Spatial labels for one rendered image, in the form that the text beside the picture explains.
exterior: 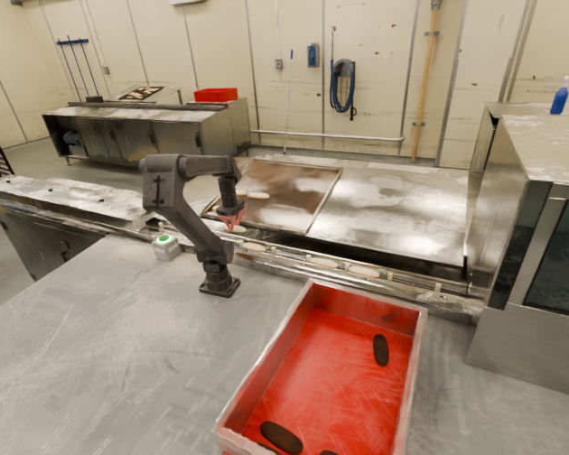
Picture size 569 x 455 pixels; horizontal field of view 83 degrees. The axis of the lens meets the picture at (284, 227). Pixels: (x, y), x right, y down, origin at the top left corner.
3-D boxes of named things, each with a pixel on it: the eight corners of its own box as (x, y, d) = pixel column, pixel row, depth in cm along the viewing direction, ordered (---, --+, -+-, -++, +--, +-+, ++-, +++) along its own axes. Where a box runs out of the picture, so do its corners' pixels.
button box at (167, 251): (156, 265, 127) (149, 242, 122) (171, 255, 133) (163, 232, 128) (172, 270, 124) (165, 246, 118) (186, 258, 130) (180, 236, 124)
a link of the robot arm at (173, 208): (125, 202, 66) (170, 203, 64) (142, 149, 71) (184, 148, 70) (203, 266, 106) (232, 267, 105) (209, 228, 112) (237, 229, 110)
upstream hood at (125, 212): (-16, 197, 187) (-24, 183, 182) (16, 185, 200) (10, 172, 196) (136, 235, 137) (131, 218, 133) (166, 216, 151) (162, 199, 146)
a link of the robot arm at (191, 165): (141, 180, 72) (186, 180, 70) (137, 154, 70) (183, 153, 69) (212, 171, 113) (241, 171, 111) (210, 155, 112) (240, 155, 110)
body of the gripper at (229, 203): (215, 214, 115) (211, 195, 111) (231, 201, 123) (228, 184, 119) (230, 217, 113) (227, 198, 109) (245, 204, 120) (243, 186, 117)
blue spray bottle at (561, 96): (563, 114, 209) (576, 76, 199) (550, 114, 211) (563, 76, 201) (558, 112, 216) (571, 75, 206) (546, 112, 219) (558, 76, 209)
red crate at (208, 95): (194, 101, 445) (192, 91, 438) (209, 97, 473) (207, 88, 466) (226, 101, 427) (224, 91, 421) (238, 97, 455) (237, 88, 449)
